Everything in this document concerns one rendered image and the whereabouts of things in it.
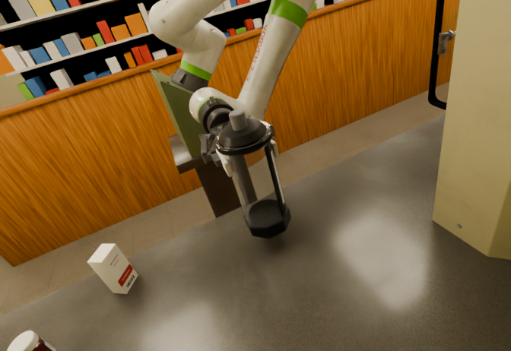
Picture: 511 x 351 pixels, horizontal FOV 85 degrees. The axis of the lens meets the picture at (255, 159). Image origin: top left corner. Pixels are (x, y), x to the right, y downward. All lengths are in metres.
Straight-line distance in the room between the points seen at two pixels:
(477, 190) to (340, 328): 0.32
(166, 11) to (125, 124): 1.47
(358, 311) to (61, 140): 2.24
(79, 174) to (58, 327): 1.86
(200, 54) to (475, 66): 0.85
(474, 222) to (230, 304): 0.47
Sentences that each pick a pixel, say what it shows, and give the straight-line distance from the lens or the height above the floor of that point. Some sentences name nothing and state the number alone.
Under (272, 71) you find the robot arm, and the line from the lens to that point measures 0.87.
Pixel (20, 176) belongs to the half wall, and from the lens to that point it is 2.64.
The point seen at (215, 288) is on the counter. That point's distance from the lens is 0.63.
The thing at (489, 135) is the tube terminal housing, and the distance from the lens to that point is 0.53.
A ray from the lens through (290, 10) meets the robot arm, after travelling 0.89.
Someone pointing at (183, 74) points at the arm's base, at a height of 1.22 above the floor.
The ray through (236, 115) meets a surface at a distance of 0.49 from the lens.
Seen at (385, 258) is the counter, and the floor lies 0.94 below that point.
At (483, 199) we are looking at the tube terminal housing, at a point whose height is 1.06.
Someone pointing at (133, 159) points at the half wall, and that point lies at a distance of 2.47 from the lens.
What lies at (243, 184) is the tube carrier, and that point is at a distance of 0.53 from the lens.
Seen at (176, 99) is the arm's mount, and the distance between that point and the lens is 1.02.
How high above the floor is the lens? 1.43
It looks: 31 degrees down
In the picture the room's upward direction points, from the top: 16 degrees counter-clockwise
